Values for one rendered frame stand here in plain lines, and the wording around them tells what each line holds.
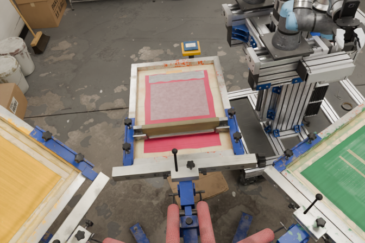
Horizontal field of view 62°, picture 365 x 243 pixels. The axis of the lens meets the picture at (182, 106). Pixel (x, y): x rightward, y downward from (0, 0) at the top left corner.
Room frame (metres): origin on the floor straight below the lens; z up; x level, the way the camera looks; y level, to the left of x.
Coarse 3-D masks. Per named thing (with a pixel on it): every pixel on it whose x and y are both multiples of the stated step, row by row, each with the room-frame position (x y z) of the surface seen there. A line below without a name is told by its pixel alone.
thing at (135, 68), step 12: (180, 60) 1.60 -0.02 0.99; (192, 60) 1.59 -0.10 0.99; (204, 60) 1.57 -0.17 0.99; (216, 60) 1.56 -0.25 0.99; (132, 72) 1.52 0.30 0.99; (216, 72) 1.45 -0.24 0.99; (132, 84) 1.41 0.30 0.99; (132, 96) 1.31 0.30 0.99; (132, 108) 1.20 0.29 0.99; (168, 156) 0.85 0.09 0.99; (180, 156) 0.85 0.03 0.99; (192, 156) 0.84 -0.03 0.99; (204, 156) 0.83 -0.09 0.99; (216, 156) 0.83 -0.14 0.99
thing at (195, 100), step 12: (204, 72) 1.50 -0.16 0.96; (180, 84) 1.41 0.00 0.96; (192, 84) 1.40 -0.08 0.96; (204, 84) 1.39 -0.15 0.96; (180, 96) 1.30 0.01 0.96; (192, 96) 1.29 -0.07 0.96; (204, 96) 1.28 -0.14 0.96; (180, 108) 1.20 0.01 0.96; (192, 108) 1.19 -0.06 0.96; (204, 108) 1.18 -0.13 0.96; (180, 120) 1.11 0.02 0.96; (192, 144) 0.94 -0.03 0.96; (204, 144) 0.93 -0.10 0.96; (216, 144) 0.92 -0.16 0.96
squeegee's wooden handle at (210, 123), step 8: (184, 120) 1.02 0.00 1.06; (192, 120) 1.01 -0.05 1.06; (200, 120) 1.01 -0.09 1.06; (208, 120) 1.00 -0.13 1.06; (216, 120) 1.00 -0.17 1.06; (144, 128) 1.00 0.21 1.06; (152, 128) 0.99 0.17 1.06; (160, 128) 0.99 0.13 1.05; (168, 128) 0.99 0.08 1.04; (176, 128) 0.99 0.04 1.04; (184, 128) 1.00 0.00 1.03; (192, 128) 1.00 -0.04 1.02; (200, 128) 1.00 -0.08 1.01; (208, 128) 1.00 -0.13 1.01
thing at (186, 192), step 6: (180, 186) 0.66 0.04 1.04; (186, 186) 0.66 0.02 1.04; (192, 186) 0.65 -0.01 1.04; (180, 192) 0.63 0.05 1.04; (186, 192) 0.63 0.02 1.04; (192, 192) 0.62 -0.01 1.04; (180, 198) 0.60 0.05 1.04; (186, 198) 0.60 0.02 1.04; (192, 198) 0.60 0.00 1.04; (186, 204) 0.57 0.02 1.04; (192, 204) 0.57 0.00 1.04
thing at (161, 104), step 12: (156, 84) 1.43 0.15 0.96; (168, 84) 1.42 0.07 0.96; (156, 96) 1.32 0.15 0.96; (168, 96) 1.31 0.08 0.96; (144, 108) 1.23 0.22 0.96; (156, 108) 1.22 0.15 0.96; (168, 108) 1.21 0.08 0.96; (156, 120) 1.13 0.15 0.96; (168, 120) 1.12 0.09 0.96; (144, 144) 0.97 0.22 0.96; (156, 144) 0.96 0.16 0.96; (168, 144) 0.95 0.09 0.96; (180, 144) 0.95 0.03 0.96
